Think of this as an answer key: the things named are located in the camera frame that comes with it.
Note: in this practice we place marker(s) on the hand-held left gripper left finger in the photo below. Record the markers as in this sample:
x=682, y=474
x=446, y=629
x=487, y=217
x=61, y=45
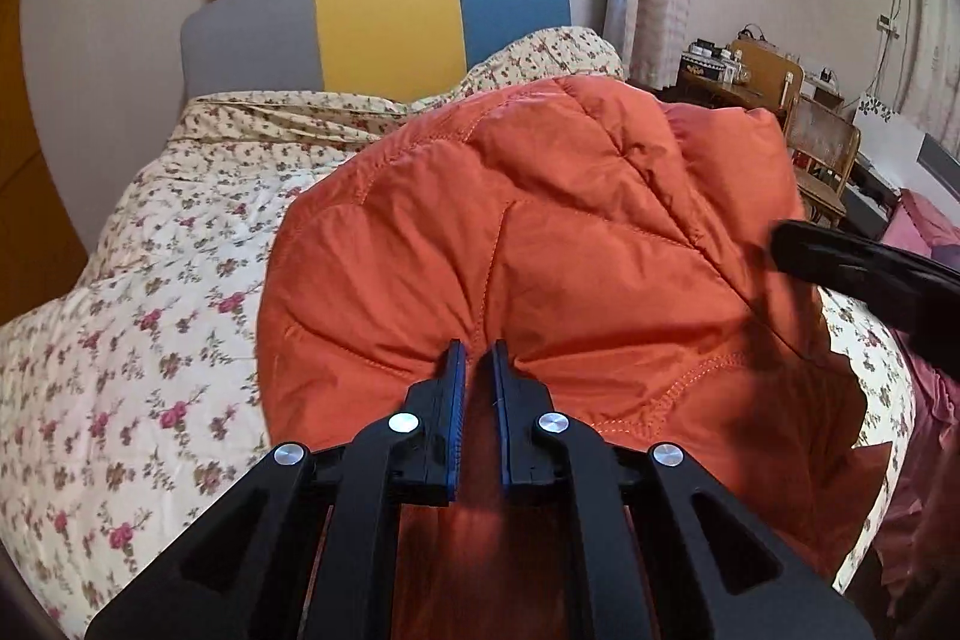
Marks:
x=452, y=430

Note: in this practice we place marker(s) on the wooden chair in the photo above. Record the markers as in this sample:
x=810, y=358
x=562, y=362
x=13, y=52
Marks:
x=821, y=134

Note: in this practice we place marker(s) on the grey yellow blue headboard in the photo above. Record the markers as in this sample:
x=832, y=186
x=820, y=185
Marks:
x=382, y=25

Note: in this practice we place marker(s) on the wooden desk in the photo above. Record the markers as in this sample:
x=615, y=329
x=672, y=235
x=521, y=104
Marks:
x=757, y=66

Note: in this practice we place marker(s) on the dark tin box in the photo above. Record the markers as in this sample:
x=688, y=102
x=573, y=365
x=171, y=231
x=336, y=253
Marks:
x=703, y=59

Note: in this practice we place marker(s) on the white low cabinet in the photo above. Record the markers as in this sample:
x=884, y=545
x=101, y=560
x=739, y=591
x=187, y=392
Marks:
x=937, y=160

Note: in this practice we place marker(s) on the yellow wooden wardrobe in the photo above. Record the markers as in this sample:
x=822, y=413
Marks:
x=30, y=197

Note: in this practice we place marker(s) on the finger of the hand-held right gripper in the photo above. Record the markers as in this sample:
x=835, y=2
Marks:
x=862, y=265

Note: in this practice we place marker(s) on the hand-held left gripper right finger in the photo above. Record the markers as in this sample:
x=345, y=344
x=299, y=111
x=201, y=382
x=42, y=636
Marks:
x=501, y=422

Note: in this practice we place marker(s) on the orange puffer jacket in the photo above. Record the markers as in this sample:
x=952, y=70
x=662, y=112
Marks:
x=570, y=220

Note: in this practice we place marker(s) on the floral quilt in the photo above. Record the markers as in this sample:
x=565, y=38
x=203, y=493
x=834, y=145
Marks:
x=150, y=310

